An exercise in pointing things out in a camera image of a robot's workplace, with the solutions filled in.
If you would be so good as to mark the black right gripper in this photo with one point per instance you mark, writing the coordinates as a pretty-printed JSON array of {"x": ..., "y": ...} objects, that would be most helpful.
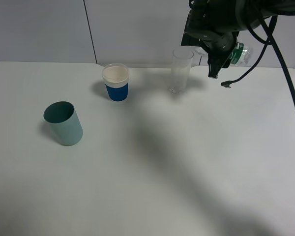
[{"x": 212, "y": 24}]

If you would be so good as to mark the clear green-labelled water bottle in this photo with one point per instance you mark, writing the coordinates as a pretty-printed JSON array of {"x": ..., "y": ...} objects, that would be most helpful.
[{"x": 238, "y": 56}]

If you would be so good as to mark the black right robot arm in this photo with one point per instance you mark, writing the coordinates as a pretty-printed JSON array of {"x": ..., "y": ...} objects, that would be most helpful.
[{"x": 248, "y": 11}]

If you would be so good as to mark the blue sleeved paper cup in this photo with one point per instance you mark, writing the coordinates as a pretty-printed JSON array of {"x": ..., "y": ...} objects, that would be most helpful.
[{"x": 116, "y": 79}]

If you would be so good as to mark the teal green plastic cup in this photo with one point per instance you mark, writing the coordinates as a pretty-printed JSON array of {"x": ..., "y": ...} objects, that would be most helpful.
[{"x": 64, "y": 123}]

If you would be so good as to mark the tall clear glass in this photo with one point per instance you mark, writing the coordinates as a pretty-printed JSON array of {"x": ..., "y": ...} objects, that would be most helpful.
[{"x": 180, "y": 69}]

